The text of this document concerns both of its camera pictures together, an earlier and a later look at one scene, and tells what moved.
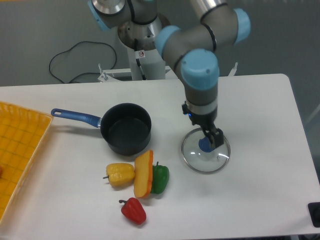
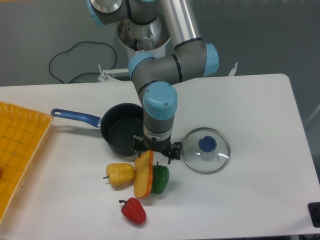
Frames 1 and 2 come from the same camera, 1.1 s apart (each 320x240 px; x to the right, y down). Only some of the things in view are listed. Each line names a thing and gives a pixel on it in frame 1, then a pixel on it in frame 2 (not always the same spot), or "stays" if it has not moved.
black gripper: [206, 121] -> [140, 144]
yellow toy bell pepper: [120, 175] stays
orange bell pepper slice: [143, 174] stays
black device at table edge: [314, 208] stays
